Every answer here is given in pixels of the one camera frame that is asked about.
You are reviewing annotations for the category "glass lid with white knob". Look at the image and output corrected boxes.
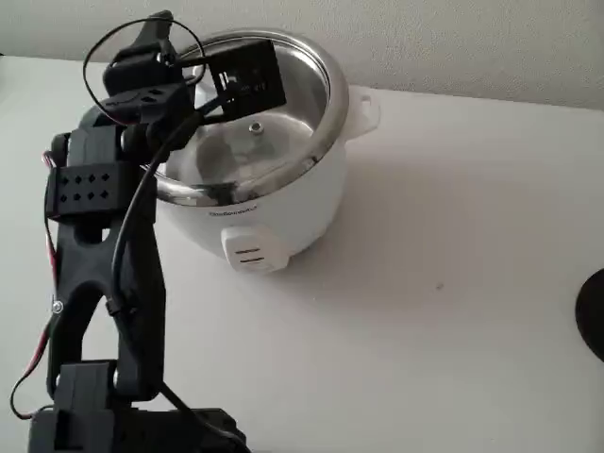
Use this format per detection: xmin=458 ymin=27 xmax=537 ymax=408
xmin=164 ymin=35 xmax=331 ymax=190

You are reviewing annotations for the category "white rice cooker body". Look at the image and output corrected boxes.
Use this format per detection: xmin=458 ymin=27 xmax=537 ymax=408
xmin=158 ymin=87 xmax=381 ymax=276

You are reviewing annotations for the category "steel inner cooking pot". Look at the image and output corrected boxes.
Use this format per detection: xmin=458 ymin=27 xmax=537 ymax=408
xmin=158 ymin=27 xmax=351 ymax=210

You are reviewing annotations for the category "black round stand base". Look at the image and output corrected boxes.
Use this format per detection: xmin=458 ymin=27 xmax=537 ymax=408
xmin=574 ymin=268 xmax=604 ymax=365

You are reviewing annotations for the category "thin black wire loop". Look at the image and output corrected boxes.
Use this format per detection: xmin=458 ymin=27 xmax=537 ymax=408
xmin=83 ymin=7 xmax=207 ymax=119

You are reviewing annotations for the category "thick black cable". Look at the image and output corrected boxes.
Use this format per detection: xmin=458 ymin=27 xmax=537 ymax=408
xmin=109 ymin=110 xmax=249 ymax=453

